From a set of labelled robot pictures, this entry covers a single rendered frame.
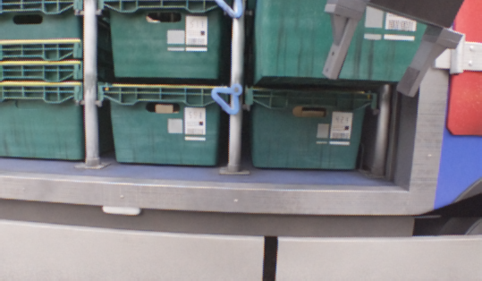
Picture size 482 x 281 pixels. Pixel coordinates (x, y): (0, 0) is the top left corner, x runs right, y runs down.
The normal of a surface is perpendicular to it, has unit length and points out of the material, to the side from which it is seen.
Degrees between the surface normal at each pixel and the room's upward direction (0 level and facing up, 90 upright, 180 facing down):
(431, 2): 113
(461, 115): 90
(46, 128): 91
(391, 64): 95
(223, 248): 90
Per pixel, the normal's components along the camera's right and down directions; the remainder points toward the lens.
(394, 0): 0.08, 0.49
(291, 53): -0.02, 0.27
